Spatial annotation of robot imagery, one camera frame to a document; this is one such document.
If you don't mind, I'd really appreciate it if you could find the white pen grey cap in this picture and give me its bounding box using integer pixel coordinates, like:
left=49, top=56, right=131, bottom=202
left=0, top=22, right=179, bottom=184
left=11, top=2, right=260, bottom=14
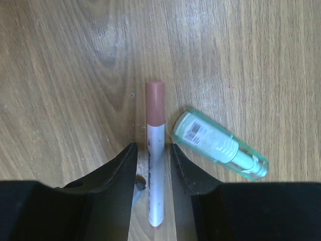
left=132, top=180, right=146, bottom=208

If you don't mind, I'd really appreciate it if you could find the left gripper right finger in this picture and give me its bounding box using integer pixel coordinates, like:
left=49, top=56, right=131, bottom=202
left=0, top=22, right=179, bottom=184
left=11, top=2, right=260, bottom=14
left=170, top=144, right=320, bottom=240

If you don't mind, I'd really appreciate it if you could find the green translucent correction pen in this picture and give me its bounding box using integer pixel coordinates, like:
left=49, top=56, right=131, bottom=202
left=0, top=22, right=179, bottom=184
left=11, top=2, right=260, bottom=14
left=173, top=109, right=269, bottom=180

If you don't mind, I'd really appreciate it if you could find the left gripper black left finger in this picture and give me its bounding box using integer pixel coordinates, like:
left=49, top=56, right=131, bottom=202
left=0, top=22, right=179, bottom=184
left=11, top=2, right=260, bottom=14
left=1, top=143, right=137, bottom=240

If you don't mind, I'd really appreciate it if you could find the white pen brown cap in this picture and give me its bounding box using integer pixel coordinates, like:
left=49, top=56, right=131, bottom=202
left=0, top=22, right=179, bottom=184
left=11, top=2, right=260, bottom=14
left=146, top=81, right=165, bottom=227

